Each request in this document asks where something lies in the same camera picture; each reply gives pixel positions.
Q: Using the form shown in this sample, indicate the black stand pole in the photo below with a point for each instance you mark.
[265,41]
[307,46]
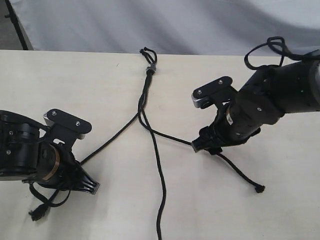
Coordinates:
[20,32]

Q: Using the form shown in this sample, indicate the grey backdrop cloth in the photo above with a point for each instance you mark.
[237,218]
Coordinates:
[191,27]

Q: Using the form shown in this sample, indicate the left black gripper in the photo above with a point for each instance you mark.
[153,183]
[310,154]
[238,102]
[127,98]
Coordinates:
[52,166]

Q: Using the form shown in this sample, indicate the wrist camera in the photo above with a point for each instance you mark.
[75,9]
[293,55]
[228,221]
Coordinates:
[217,92]
[65,127]

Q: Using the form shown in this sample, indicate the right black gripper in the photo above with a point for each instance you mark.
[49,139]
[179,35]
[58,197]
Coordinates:
[234,124]

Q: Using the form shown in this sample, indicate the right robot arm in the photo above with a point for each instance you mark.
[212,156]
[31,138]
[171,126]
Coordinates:
[270,93]

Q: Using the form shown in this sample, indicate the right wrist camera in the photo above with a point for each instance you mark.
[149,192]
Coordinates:
[217,92]

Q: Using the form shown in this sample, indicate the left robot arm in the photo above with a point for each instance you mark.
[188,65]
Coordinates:
[15,131]

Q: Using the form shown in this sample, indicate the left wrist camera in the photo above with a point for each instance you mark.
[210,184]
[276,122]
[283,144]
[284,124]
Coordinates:
[65,127]

